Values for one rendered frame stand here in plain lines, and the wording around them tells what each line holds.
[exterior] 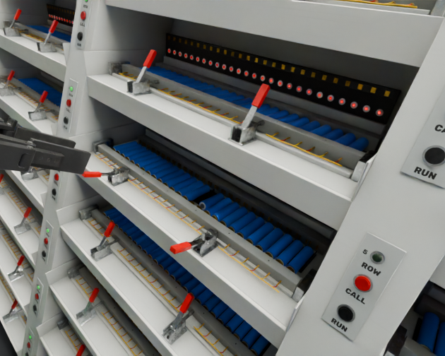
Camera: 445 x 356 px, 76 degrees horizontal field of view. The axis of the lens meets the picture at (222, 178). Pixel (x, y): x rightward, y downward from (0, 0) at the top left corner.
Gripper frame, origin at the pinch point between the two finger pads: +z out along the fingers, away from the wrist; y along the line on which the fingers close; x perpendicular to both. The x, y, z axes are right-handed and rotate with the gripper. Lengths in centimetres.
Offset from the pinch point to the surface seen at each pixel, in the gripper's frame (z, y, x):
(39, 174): 29, -57, -24
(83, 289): 33, -22, -43
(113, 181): 21.0, -13.4, -7.3
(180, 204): 24.3, 2.8, -4.1
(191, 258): 20.9, 12.1, -9.5
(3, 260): 35, -69, -65
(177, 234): 21.7, 7.0, -8.1
